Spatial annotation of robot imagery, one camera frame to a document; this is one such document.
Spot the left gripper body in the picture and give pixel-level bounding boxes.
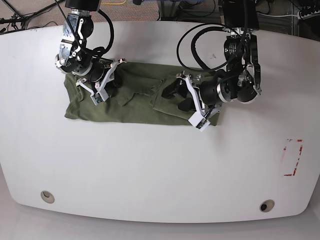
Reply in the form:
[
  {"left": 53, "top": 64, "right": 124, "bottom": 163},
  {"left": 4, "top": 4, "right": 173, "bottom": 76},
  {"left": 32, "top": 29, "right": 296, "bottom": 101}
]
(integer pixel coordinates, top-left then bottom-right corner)
[{"left": 176, "top": 72, "right": 222, "bottom": 120}]

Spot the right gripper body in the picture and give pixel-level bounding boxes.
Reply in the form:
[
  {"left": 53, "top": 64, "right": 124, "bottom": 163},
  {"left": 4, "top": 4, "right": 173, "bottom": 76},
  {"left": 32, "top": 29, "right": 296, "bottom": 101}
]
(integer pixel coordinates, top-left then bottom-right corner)
[{"left": 74, "top": 58, "right": 127, "bottom": 96}]

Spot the olive green T-shirt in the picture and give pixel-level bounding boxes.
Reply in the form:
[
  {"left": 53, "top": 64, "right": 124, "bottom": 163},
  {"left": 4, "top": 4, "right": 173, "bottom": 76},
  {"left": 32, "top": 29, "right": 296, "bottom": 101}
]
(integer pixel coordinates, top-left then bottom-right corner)
[{"left": 63, "top": 61, "right": 222, "bottom": 127}]

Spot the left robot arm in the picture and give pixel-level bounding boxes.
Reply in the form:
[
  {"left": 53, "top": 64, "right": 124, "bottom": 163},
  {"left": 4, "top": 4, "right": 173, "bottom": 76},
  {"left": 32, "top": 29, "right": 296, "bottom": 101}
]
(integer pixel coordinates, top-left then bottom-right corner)
[{"left": 161, "top": 0, "right": 262, "bottom": 120}]

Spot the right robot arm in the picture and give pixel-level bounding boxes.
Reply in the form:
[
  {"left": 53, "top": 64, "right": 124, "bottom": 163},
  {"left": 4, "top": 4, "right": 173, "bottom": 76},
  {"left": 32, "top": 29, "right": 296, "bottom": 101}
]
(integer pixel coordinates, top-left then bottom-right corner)
[{"left": 55, "top": 0, "right": 126, "bottom": 105}]

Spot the red tape rectangle marking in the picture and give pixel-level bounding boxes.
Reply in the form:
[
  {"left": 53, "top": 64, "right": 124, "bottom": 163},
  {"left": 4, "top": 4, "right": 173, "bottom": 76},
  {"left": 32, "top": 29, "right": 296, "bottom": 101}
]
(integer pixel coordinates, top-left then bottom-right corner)
[{"left": 281, "top": 139, "right": 304, "bottom": 177}]

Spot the black tripod stand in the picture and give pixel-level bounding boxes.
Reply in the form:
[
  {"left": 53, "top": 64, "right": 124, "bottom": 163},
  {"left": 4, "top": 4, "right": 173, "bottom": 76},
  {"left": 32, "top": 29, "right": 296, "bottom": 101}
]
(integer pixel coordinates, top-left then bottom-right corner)
[{"left": 0, "top": 0, "right": 57, "bottom": 35}]

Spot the white power strip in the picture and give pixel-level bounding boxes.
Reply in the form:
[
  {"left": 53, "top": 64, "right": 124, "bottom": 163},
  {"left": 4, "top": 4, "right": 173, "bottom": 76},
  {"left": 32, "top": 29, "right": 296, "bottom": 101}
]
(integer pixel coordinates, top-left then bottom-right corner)
[{"left": 297, "top": 4, "right": 320, "bottom": 20}]

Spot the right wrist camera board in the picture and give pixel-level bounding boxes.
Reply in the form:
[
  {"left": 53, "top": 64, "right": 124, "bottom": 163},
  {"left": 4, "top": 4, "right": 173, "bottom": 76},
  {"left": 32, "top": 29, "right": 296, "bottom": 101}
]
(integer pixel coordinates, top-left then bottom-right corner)
[{"left": 90, "top": 91, "right": 109, "bottom": 106}]

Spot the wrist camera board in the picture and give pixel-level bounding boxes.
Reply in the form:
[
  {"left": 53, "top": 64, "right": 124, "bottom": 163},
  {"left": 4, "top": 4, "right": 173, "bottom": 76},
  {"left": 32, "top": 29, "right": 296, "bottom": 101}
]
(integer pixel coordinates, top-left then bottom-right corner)
[
  {"left": 188, "top": 111, "right": 211, "bottom": 132},
  {"left": 90, "top": 91, "right": 109, "bottom": 106}
]

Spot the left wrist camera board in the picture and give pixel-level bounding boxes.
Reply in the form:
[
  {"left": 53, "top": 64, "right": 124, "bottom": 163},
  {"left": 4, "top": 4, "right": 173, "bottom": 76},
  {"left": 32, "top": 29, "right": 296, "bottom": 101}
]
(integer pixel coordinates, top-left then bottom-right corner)
[{"left": 188, "top": 111, "right": 211, "bottom": 132}]

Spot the yellow cable on floor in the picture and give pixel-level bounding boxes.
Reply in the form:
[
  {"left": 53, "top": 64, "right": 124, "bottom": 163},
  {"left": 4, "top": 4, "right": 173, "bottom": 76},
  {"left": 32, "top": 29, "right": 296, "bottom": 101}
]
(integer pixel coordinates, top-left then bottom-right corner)
[{"left": 101, "top": 0, "right": 127, "bottom": 7}]

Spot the right table cable grommet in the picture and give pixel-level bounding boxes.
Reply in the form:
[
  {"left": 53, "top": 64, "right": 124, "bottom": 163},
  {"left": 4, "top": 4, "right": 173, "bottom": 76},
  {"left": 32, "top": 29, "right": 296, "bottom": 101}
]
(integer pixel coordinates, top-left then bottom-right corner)
[{"left": 259, "top": 199, "right": 275, "bottom": 213}]

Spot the table cable grommet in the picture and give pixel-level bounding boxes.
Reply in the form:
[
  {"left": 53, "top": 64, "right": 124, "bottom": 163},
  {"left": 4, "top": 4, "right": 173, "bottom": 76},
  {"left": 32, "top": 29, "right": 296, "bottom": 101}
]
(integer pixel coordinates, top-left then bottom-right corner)
[
  {"left": 259, "top": 199, "right": 275, "bottom": 213},
  {"left": 40, "top": 190, "right": 55, "bottom": 204}
]

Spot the left table cable grommet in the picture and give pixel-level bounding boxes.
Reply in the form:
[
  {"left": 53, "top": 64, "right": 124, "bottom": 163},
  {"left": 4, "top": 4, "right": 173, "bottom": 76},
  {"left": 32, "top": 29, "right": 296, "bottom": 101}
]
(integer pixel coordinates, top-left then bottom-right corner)
[{"left": 40, "top": 190, "right": 55, "bottom": 204}]

